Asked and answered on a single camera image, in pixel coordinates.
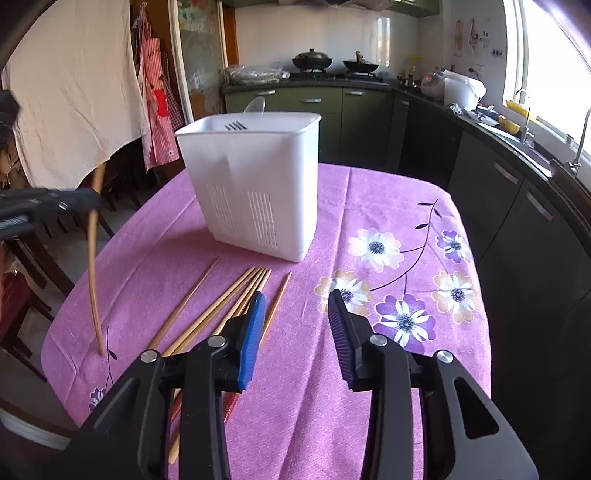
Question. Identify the white plastic container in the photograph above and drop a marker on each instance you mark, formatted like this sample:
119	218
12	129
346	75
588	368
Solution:
464	90

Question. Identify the pink striped apron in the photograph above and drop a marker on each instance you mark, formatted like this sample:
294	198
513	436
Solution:
138	46

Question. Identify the stainless steel sink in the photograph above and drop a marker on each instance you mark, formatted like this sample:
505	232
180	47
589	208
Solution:
517	150

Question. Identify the bunch of wooden chopsticks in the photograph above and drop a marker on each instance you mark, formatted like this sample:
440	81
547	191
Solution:
251	277

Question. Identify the black gas stove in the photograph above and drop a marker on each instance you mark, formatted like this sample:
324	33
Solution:
337	77

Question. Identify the wall stickers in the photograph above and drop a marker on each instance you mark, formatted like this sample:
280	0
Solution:
473	37

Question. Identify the silver rice cooker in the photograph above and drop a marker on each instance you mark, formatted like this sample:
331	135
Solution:
433	85

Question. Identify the condiment bottles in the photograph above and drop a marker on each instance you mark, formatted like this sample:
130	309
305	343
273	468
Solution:
410	74

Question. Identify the white plastic utensil holder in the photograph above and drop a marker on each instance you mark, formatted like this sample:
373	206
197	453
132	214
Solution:
258	161

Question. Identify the white hanging cloth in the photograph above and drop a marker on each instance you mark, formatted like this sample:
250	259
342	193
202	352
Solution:
69	92

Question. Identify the dark base cabinet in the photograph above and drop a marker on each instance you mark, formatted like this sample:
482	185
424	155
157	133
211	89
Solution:
498	207

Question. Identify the red cushioned chair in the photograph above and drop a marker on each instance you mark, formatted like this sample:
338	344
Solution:
16	304

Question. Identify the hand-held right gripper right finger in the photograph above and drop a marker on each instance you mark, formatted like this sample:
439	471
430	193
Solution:
339	341

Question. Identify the light bamboo chopstick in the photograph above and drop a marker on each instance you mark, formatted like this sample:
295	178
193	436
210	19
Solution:
91	277

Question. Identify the frosted glass sliding door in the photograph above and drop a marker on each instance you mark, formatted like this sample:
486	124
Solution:
203	69

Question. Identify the kitchen window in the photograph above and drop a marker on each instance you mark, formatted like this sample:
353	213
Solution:
549	55

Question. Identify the black wok with lid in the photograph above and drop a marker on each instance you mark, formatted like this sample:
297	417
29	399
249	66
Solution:
313	60

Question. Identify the purple floral tablecloth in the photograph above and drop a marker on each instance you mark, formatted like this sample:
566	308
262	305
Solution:
323	221

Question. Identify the black wok with spatula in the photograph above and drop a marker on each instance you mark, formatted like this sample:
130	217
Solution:
361	65

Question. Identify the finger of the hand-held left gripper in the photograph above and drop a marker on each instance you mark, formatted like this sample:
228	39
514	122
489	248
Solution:
21	225
51	197

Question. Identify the clear plastic bag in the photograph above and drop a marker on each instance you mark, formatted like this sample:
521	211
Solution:
254	74

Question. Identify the chrome sink faucet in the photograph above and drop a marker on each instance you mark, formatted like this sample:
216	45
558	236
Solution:
526	129

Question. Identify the red checked apron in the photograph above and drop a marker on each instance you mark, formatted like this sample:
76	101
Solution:
159	120

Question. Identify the dark wooden chair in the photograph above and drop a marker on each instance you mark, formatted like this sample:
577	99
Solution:
122	184

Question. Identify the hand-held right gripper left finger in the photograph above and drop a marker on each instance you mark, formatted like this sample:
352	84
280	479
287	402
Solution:
251	341

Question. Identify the dishes on counter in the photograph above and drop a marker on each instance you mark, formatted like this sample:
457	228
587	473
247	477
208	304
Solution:
475	115

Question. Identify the chrome tall faucet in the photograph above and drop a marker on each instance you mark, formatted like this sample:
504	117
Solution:
576	161

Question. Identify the yellow bowl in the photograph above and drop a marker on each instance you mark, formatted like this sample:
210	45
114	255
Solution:
508	124

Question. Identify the green base cabinet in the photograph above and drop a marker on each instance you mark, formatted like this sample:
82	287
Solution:
300	106

